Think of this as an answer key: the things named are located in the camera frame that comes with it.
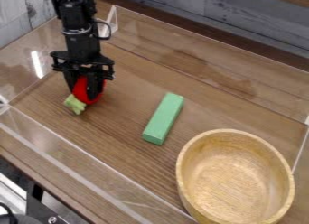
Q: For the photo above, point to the round wooden bowl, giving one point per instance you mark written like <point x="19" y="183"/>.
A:
<point x="234" y="179"/>

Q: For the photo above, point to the black metal table frame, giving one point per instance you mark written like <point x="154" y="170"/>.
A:
<point x="45" y="208"/>

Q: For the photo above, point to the clear acrylic corner bracket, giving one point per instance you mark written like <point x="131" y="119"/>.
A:
<point x="108" y="23"/>

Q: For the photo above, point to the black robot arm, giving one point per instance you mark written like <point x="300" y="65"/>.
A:
<point x="76" y="15"/>

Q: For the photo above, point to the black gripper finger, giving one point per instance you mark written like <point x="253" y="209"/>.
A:
<point x="71" y="78"/>
<point x="95" y="84"/>

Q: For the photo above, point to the clear acrylic enclosure wall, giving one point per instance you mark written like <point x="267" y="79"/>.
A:
<point x="90" y="159"/>

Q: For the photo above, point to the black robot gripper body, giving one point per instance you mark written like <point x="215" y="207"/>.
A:
<point x="82" y="56"/>

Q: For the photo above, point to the red plush strawberry toy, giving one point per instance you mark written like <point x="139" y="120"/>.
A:
<point x="77" y="99"/>

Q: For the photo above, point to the green rectangular block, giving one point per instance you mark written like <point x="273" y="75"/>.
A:
<point x="163" y="118"/>

